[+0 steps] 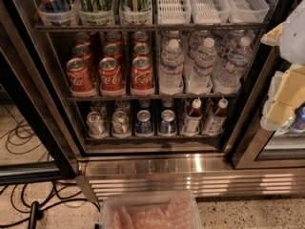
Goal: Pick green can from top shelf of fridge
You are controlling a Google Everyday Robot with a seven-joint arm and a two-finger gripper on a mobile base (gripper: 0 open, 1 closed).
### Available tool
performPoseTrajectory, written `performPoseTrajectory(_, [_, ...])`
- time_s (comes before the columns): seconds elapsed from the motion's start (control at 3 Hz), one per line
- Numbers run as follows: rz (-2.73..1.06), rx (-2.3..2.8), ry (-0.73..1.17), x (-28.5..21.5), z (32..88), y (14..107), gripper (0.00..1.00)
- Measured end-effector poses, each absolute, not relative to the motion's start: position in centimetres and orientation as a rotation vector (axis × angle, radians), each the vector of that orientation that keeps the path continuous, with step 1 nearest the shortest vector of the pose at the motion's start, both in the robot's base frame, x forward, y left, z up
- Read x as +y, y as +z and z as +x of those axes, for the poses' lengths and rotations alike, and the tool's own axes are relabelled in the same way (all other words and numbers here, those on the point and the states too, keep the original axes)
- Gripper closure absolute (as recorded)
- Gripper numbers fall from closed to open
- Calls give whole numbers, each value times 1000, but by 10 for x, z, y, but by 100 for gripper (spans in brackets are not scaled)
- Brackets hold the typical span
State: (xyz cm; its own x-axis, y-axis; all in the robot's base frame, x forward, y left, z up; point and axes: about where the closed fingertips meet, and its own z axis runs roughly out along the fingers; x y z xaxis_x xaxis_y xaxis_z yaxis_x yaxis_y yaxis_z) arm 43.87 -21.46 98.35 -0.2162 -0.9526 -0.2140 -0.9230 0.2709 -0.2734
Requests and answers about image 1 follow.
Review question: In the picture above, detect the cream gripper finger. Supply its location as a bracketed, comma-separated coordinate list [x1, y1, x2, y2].
[260, 64, 305, 131]
[260, 22, 285, 47]

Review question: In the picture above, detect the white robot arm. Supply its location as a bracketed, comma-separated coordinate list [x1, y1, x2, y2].
[260, 9, 305, 131]

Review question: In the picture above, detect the fridge bottom steel grille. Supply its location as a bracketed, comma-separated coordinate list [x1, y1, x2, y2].
[75, 154, 305, 201]

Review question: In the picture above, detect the back right blue can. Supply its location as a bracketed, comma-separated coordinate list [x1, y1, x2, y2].
[161, 99, 174, 110]

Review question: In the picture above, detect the front right blue can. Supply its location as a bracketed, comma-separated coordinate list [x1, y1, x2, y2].
[158, 110, 177, 136]

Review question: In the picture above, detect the back right Coca-Cola can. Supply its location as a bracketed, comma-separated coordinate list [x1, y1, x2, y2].
[132, 31, 151, 45]

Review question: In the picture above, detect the front right Coca-Cola can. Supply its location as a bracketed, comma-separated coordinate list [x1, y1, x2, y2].
[131, 57, 153, 91]

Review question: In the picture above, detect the back left blue can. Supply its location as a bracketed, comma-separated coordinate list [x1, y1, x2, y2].
[138, 99, 152, 111]

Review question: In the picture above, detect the front left blue can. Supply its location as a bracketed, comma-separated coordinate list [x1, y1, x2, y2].
[135, 110, 153, 135]

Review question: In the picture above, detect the back middle Coca-Cola can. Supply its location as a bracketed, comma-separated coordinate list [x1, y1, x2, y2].
[105, 31, 124, 46]

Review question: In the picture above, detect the silver can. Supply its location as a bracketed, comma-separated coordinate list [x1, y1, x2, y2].
[115, 100, 131, 114]
[112, 111, 130, 135]
[91, 101, 108, 119]
[86, 112, 107, 138]

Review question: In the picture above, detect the front middle Coca-Cola can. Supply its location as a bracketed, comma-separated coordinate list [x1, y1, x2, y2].
[98, 57, 123, 92]

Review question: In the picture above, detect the back left silver can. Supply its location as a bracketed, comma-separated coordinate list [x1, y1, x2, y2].
[91, 101, 108, 119]

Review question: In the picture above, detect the back left Coca-Cola can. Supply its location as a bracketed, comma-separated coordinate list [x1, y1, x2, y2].
[73, 31, 93, 47]

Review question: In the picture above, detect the front left silver can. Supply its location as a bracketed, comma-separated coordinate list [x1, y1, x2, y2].
[86, 112, 107, 138]

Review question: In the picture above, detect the front left Coca-Cola can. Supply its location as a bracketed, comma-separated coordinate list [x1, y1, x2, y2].
[66, 57, 93, 92]

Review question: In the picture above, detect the back right water bottle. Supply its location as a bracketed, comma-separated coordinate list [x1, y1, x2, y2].
[219, 30, 254, 55]

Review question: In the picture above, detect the water bottle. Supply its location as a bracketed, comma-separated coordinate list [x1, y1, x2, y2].
[188, 37, 216, 94]
[161, 31, 183, 52]
[213, 36, 252, 94]
[159, 39, 185, 95]
[184, 31, 212, 79]
[219, 30, 254, 55]

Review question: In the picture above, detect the empty white bin right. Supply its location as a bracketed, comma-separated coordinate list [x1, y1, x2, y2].
[226, 0, 269, 23]

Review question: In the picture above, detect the empty white bin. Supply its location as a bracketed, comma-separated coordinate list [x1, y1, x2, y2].
[226, 0, 269, 23]
[156, 0, 192, 25]
[190, 0, 231, 24]

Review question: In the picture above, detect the front right water bottle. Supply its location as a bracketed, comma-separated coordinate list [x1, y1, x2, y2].
[213, 36, 252, 94]

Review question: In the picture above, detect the empty white bin middle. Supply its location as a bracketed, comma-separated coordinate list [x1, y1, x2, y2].
[190, 0, 231, 24]

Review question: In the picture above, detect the right tea bottle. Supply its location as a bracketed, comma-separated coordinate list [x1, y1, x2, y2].
[203, 98, 229, 136]

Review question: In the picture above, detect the tea bottle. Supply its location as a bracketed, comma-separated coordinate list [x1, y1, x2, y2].
[182, 98, 202, 135]
[203, 98, 229, 136]

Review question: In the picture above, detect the back middle water bottle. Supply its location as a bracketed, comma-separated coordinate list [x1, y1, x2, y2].
[184, 31, 212, 79]

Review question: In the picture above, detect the front middle water bottle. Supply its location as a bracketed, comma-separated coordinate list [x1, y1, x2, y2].
[188, 37, 216, 94]

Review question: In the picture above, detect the left tea bottle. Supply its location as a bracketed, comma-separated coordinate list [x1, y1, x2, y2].
[182, 98, 202, 135]

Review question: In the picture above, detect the back left water bottle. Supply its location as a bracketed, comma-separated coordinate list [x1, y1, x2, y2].
[161, 31, 183, 52]

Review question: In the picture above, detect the empty white bin left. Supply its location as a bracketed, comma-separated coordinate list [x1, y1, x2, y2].
[156, 0, 192, 25]

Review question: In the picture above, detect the front left water bottle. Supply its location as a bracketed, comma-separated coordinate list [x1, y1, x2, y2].
[159, 39, 185, 95]

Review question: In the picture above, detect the clear plastic container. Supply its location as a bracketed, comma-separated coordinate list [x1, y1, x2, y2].
[100, 191, 203, 229]

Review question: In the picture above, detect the right fridge door frame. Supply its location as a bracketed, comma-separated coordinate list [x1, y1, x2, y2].
[223, 0, 304, 169]

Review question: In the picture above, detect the top wire shelf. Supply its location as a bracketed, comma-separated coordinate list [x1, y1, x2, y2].
[35, 22, 268, 32]

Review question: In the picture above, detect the wire shelf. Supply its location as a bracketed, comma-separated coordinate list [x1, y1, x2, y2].
[35, 22, 268, 32]
[68, 93, 239, 101]

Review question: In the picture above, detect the middle wire shelf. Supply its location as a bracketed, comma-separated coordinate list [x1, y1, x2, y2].
[68, 93, 239, 101]

